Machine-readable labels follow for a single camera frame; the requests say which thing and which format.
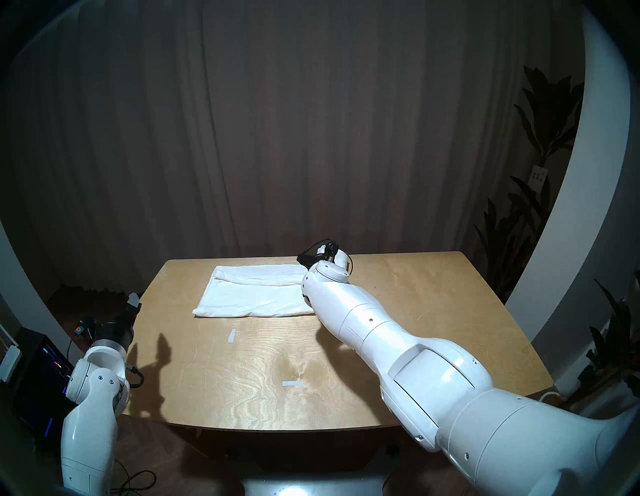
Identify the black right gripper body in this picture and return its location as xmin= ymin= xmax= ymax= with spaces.
xmin=296 ymin=241 xmax=346 ymax=269

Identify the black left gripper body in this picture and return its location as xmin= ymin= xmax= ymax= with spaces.
xmin=92 ymin=304 xmax=142 ymax=351

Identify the white t-shirt with red print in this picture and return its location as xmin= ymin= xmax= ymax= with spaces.
xmin=192 ymin=263 xmax=321 ymax=318

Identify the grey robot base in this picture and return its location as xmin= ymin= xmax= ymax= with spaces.
xmin=242 ymin=475 xmax=386 ymax=496

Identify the black computer case with lights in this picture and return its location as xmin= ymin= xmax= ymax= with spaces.
xmin=10 ymin=327 xmax=86 ymax=441

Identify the small white box device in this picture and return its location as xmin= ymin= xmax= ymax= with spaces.
xmin=0 ymin=345 xmax=22 ymax=383

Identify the brown pleated curtain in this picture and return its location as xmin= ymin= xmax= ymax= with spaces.
xmin=0 ymin=0 xmax=586 ymax=296

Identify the tall dark leafy plant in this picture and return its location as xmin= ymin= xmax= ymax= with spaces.
xmin=472 ymin=65 xmax=586 ymax=301

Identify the small dark potted plant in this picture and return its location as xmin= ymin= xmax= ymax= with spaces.
xmin=565 ymin=272 xmax=640 ymax=408

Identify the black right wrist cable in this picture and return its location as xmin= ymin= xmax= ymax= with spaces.
xmin=305 ymin=237 xmax=353 ymax=276

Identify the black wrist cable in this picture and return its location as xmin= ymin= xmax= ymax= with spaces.
xmin=67 ymin=315 xmax=146 ymax=388
xmin=305 ymin=237 xmax=353 ymax=276

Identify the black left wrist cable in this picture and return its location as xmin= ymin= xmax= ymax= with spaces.
xmin=67 ymin=315 xmax=146 ymax=388

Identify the black floor cable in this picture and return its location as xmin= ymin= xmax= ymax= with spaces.
xmin=111 ymin=460 xmax=157 ymax=493

